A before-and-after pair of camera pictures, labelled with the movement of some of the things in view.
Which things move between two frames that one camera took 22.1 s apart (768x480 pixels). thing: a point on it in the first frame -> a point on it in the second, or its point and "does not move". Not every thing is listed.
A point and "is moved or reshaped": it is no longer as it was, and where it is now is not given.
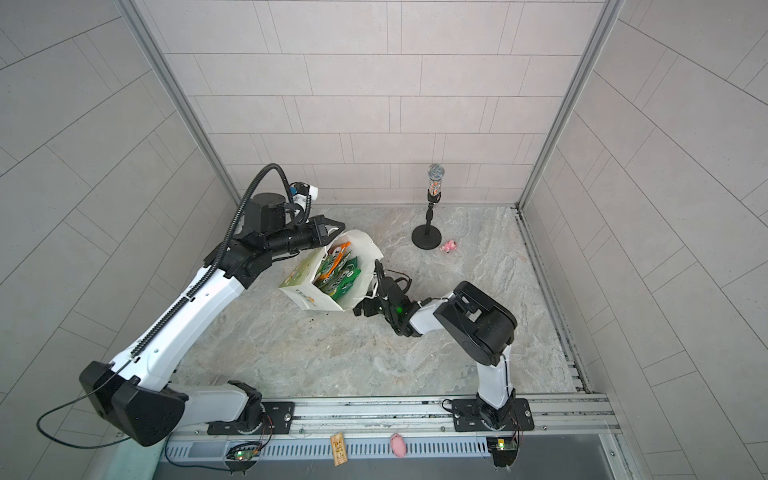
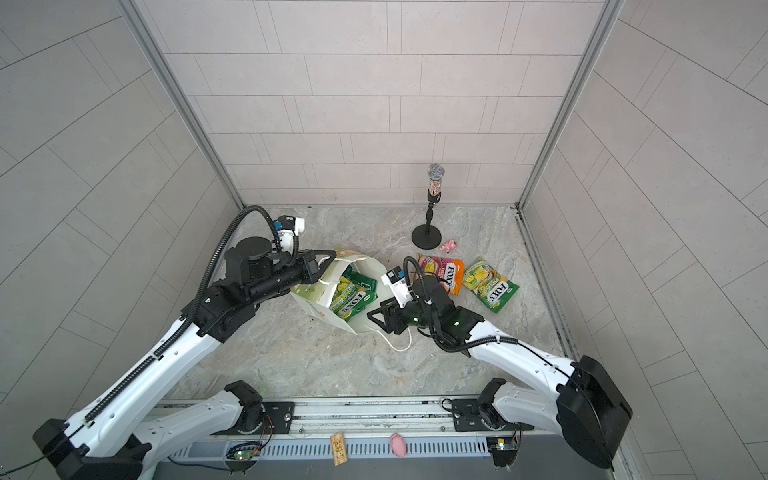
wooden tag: [340, 455] does not move
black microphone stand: [428, 236] does not move
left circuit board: [242, 457] does not move
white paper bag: [339, 277] is moved or reshaped
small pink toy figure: [449, 245] does not move
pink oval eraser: [398, 444] does not move
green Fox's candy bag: [334, 266] -> [364, 294]
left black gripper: [317, 232] -> [305, 264]
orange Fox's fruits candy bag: [337, 253] -> [449, 271]
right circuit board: [504, 450] does not move
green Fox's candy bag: [340, 285] -> [492, 288]
